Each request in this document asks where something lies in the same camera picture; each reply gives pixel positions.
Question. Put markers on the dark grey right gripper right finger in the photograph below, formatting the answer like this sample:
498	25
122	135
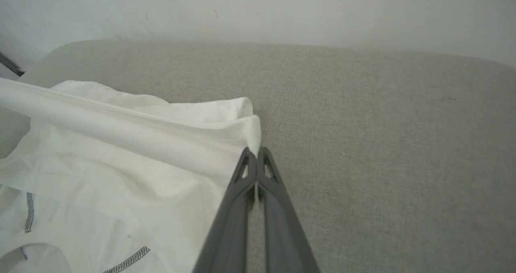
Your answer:
282	228

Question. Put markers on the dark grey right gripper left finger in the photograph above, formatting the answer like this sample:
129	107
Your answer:
229	224

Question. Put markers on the white garment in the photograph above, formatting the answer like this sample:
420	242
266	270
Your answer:
121	176

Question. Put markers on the dark thin rod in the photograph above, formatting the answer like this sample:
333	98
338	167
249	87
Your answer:
11	65

